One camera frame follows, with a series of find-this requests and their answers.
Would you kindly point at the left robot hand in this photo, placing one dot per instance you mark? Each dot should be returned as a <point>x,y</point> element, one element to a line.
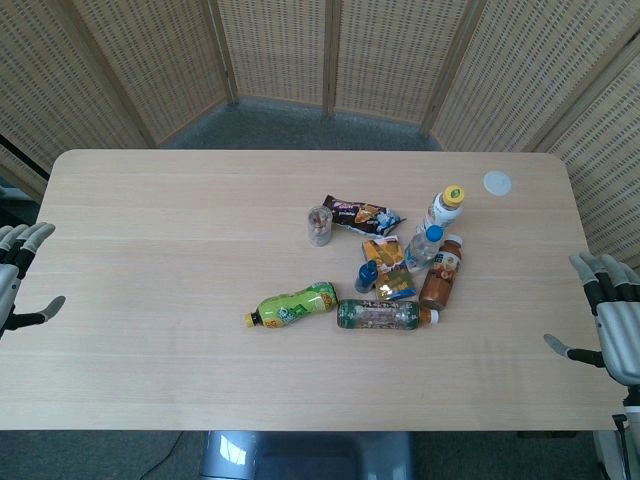
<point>11,280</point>

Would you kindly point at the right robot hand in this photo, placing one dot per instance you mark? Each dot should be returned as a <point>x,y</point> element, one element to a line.
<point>612,320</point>

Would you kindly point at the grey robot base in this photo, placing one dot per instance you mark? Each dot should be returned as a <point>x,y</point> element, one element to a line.
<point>305,455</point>

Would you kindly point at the brown tea bottle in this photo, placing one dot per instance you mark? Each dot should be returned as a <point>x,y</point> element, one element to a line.
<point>442,275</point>

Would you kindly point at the dark green clear bottle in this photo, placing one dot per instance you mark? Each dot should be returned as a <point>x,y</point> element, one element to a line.
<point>382,315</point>

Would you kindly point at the green yellow-capped bottle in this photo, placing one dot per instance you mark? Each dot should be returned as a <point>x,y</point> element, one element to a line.
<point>295,305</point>

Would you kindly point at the white round table cap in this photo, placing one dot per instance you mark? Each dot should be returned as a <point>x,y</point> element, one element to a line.
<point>498,183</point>

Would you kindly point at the white bottle yellow cap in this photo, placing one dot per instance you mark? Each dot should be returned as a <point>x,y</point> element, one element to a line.
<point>442,210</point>

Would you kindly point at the clear water bottle blue cap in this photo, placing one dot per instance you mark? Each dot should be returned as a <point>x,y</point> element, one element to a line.
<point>422,248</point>

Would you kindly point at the yellow orange snack bag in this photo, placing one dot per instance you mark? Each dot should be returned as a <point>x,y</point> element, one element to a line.
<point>390,267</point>

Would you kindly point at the small blue bottle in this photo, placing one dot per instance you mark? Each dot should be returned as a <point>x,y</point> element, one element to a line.
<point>366,277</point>

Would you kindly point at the dark snack bag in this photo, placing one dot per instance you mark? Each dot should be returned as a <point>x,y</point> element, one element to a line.
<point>362,215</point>

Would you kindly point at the clear plastic snack cup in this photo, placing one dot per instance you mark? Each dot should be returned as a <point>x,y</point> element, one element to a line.
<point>320,227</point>

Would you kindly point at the woven folding screen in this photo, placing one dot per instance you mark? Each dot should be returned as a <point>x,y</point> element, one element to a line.
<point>320,55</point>

